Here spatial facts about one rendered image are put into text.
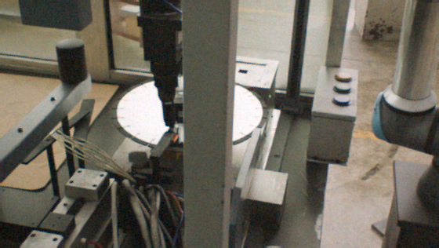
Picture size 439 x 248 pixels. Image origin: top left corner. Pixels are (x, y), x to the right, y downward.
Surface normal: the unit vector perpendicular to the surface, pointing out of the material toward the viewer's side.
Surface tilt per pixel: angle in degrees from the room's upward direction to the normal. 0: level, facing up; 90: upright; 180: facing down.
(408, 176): 0
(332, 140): 90
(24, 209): 0
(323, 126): 90
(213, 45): 90
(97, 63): 90
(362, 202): 0
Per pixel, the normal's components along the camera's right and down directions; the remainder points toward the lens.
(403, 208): 0.03, -0.86
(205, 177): -0.22, 0.50
